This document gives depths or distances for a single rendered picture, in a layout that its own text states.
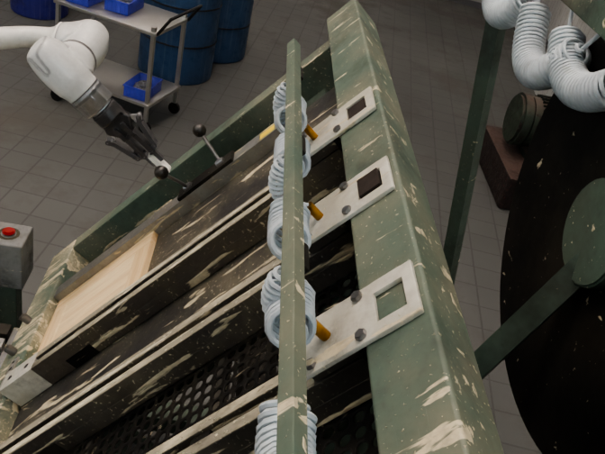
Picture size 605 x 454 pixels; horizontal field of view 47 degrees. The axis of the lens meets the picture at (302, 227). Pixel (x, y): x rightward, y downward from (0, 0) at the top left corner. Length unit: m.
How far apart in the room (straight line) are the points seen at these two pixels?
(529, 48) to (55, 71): 1.08
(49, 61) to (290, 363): 1.27
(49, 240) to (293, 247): 3.21
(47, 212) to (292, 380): 3.60
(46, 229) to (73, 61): 2.32
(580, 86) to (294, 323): 0.73
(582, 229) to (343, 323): 0.49
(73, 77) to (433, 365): 1.25
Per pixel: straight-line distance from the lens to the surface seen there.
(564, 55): 1.36
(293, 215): 0.86
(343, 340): 0.90
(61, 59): 1.80
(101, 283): 2.05
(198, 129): 1.89
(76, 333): 1.75
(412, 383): 0.79
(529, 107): 5.39
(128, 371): 1.39
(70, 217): 4.14
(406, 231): 0.98
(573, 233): 1.26
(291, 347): 0.68
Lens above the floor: 2.37
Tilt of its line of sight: 33 degrees down
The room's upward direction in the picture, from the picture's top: 14 degrees clockwise
